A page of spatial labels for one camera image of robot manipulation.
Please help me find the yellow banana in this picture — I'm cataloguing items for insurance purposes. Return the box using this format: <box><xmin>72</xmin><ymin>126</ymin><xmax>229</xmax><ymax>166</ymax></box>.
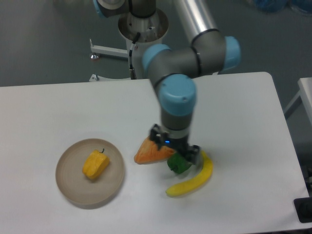
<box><xmin>165</xmin><ymin>151</ymin><xmax>214</xmax><ymax>197</ymax></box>

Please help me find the green bell pepper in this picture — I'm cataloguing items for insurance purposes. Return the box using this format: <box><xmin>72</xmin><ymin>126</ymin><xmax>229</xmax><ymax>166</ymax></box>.
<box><xmin>167</xmin><ymin>153</ymin><xmax>192</xmax><ymax>174</ymax></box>

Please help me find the black device at table edge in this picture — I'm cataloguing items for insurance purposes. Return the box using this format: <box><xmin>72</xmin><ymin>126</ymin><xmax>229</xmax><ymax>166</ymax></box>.
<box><xmin>293</xmin><ymin>197</ymin><xmax>312</xmax><ymax>223</ymax></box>

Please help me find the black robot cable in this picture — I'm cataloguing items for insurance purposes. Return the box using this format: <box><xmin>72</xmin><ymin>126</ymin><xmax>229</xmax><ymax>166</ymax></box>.
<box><xmin>128</xmin><ymin>31</ymin><xmax>141</xmax><ymax>80</ymax></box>

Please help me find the blue bag in background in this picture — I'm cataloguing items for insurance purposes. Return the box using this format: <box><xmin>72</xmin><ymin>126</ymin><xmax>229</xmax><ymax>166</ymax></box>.
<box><xmin>247</xmin><ymin>0</ymin><xmax>312</xmax><ymax>17</ymax></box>

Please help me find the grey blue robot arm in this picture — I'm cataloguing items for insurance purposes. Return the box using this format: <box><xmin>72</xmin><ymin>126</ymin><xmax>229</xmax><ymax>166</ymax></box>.
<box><xmin>94</xmin><ymin>0</ymin><xmax>241</xmax><ymax>170</ymax></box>

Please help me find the white side table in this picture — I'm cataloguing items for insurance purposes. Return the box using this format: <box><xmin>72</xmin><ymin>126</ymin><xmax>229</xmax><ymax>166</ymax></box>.
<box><xmin>283</xmin><ymin>77</ymin><xmax>312</xmax><ymax>123</ymax></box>

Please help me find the orange bread wedge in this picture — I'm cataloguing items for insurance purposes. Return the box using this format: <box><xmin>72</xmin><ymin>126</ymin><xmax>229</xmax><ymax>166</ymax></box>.
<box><xmin>134</xmin><ymin>137</ymin><xmax>176</xmax><ymax>164</ymax></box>

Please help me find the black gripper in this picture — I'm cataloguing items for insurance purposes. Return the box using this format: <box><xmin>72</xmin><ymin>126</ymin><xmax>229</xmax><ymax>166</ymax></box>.
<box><xmin>149</xmin><ymin>124</ymin><xmax>201</xmax><ymax>168</ymax></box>

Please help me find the yellow bell pepper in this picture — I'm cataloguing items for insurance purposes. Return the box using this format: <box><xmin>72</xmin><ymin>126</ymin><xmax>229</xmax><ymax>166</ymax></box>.
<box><xmin>82</xmin><ymin>148</ymin><xmax>110</xmax><ymax>180</ymax></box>

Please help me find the beige round plate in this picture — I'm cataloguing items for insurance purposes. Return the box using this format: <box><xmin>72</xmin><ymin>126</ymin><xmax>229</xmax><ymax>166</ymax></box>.
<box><xmin>55</xmin><ymin>138</ymin><xmax>125</xmax><ymax>209</ymax></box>

